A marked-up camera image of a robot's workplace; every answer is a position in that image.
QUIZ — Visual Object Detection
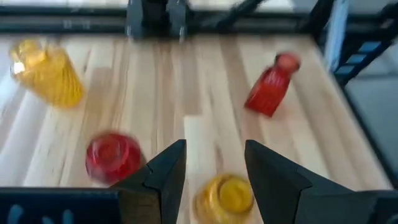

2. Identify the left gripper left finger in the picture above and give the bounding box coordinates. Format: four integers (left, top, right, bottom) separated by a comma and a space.
0, 139, 187, 224

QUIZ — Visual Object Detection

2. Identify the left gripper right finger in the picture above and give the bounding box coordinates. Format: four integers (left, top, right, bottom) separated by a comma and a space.
244, 139, 398, 224

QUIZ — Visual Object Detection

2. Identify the yellow ribbed glass vase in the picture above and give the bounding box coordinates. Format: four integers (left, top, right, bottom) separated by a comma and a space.
192, 173, 256, 224

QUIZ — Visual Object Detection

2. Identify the red cylindrical glass vase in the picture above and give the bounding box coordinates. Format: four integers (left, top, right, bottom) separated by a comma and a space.
85, 132, 144, 187

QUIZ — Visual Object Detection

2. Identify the red ribbed glass vase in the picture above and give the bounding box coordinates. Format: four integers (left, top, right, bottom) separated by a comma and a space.
244, 52, 302, 118

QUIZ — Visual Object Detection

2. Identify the yellow diamond-textured glass vase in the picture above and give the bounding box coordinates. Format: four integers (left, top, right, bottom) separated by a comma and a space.
9, 39, 85, 110

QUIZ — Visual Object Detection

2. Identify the silver frame bracket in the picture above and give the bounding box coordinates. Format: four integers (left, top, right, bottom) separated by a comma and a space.
322, 0, 349, 73

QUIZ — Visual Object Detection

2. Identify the black rig frame post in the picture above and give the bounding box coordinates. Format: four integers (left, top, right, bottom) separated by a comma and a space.
298, 0, 398, 88

